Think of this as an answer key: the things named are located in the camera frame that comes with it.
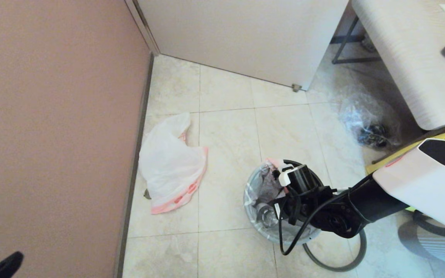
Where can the white plastic bag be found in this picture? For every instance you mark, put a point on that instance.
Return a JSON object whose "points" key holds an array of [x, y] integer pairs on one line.
{"points": [[259, 185]]}

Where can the white ribbed round stool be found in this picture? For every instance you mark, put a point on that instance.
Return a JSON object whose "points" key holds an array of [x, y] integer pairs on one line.
{"points": [[439, 249]]}

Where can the clear labelled plastic water bottle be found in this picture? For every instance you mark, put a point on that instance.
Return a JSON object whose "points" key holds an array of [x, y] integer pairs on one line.
{"points": [[267, 216]]}

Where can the yellow fabric bag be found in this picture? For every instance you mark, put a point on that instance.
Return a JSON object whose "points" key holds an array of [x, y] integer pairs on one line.
{"points": [[384, 162]]}

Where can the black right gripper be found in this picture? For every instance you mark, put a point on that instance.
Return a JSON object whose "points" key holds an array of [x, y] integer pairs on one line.
{"points": [[303, 177]]}

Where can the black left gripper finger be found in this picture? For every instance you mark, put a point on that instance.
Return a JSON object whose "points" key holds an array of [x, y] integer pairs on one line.
{"points": [[4, 266]]}

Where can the white door frame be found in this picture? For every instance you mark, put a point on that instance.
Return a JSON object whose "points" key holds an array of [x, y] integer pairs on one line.
{"points": [[147, 31]]}

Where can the white door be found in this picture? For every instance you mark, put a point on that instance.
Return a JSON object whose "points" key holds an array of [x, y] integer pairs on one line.
{"points": [[245, 34]]}

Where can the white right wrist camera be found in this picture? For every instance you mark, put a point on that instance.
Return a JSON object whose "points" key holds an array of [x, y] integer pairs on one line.
{"points": [[286, 178]]}

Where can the round metal floor door stop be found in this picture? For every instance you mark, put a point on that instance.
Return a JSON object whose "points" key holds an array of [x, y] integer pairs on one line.
{"points": [[147, 194]]}

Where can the small metal door bracket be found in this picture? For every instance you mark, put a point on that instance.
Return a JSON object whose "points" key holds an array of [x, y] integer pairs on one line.
{"points": [[296, 87]]}

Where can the light wood grain table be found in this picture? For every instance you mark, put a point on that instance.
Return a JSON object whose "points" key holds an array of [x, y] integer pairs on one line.
{"points": [[408, 58]]}

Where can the clear plastic bag with dark items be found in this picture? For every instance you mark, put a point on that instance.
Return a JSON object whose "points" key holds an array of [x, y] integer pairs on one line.
{"points": [[369, 119]]}

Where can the grey metal baseboard strip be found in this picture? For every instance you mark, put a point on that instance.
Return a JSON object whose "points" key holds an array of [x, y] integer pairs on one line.
{"points": [[145, 96]]}

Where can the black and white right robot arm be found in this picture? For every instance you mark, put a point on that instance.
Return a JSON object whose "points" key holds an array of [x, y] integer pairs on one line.
{"points": [[427, 185]]}

